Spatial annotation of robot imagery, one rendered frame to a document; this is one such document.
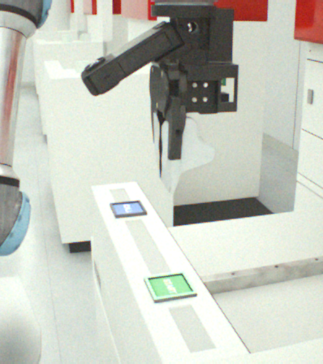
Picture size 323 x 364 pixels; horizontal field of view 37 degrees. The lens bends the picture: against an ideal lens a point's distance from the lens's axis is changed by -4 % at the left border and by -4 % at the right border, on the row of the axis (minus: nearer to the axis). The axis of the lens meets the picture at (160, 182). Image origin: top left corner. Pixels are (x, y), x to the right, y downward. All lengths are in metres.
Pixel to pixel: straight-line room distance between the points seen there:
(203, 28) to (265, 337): 0.48
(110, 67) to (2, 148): 0.36
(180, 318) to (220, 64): 0.29
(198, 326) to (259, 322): 0.26
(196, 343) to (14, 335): 0.35
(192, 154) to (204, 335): 0.20
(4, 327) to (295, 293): 0.51
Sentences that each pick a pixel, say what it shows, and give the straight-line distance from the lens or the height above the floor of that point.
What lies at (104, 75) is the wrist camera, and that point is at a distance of 0.52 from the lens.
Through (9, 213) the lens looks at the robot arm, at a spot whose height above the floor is 0.99.
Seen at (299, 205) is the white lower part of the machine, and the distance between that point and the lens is 1.47.
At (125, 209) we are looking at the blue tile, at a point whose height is 0.96.
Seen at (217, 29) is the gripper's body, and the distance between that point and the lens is 0.54.
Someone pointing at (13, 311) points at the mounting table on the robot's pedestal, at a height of 0.82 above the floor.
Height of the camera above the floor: 1.31
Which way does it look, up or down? 20 degrees down
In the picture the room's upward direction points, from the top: straight up
